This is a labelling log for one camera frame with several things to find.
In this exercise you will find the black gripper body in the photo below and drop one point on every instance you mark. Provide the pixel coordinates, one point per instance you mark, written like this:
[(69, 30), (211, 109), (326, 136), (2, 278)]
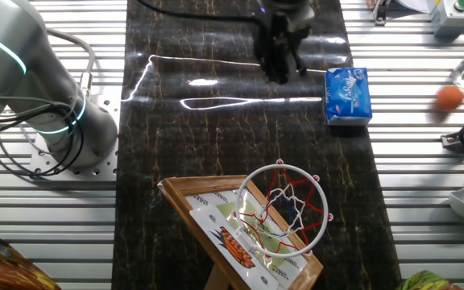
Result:
[(276, 38)]

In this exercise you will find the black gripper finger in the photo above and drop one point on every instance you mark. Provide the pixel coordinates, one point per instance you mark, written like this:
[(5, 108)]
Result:
[(299, 62), (276, 70)]

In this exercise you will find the orange mini basketball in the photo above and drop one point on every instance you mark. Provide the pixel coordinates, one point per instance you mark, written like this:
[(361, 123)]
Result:
[(450, 98)]

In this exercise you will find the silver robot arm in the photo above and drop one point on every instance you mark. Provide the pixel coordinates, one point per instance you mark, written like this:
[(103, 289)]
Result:
[(10, 68)]

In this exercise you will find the white toy basketball hoop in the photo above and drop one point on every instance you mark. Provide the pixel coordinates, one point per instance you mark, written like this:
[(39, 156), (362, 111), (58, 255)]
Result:
[(222, 229)]

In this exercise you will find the blue tissue pack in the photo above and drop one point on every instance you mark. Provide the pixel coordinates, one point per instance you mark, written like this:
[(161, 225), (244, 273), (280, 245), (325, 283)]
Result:
[(349, 96)]

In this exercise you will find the black marble pattern mat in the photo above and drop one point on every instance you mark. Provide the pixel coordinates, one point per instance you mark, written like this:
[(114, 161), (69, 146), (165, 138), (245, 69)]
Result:
[(216, 137)]

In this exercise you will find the metal clamp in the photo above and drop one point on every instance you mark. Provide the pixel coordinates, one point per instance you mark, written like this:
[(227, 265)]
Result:
[(382, 12)]

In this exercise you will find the grey emergency button box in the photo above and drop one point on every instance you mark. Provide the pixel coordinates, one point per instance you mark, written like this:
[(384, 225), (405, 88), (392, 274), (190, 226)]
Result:
[(453, 20)]

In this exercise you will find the colourful crumpled cloth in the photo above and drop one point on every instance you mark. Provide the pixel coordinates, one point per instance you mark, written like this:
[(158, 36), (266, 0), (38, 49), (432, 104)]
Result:
[(425, 282)]

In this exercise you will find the colourful patterned foil bag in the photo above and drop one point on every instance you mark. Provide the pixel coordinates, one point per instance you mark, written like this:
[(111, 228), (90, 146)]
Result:
[(6, 266)]

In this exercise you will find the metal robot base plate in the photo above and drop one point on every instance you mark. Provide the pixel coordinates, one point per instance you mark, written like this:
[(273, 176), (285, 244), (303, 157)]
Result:
[(103, 169)]

